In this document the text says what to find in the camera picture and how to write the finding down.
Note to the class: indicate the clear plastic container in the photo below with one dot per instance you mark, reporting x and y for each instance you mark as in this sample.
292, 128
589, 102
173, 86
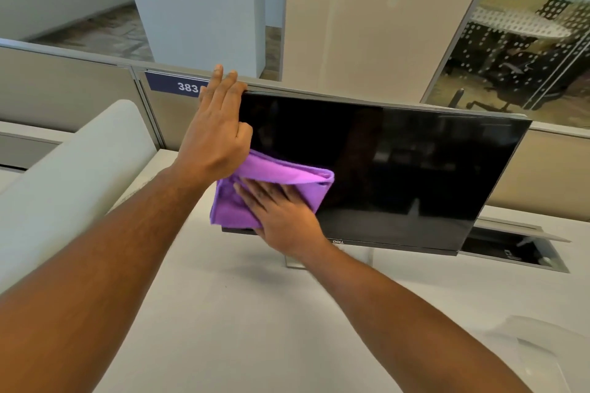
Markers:
553, 346

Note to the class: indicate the beige partition panel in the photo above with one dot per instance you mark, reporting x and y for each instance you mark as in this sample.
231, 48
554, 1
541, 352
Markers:
544, 171
60, 88

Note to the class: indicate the white desk divider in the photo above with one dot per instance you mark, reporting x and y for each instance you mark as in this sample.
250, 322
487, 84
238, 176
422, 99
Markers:
69, 185

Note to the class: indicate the purple microfibre cloth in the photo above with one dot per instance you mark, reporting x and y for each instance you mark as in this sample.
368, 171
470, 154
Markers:
230, 208

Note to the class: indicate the black monitor with silver stand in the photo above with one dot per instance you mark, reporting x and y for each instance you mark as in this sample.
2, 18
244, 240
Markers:
392, 167

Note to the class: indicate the round white table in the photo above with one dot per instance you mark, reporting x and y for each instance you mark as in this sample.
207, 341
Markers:
516, 24

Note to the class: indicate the black office chair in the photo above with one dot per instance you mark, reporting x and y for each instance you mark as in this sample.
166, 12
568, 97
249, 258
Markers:
511, 68

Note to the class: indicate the blue number sign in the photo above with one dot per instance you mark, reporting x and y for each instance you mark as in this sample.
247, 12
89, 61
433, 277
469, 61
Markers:
170, 84

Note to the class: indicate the person's right forearm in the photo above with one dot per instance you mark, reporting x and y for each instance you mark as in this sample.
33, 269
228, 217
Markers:
405, 328

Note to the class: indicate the person's right hand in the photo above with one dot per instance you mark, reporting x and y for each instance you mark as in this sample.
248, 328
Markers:
288, 222

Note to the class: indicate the person's left hand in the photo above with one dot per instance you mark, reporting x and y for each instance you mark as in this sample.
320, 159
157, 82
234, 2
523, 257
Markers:
212, 139

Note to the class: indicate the person's left forearm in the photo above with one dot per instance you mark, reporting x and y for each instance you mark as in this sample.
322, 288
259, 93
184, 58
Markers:
92, 277

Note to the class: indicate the white planter box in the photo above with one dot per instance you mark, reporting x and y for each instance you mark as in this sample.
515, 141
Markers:
198, 15

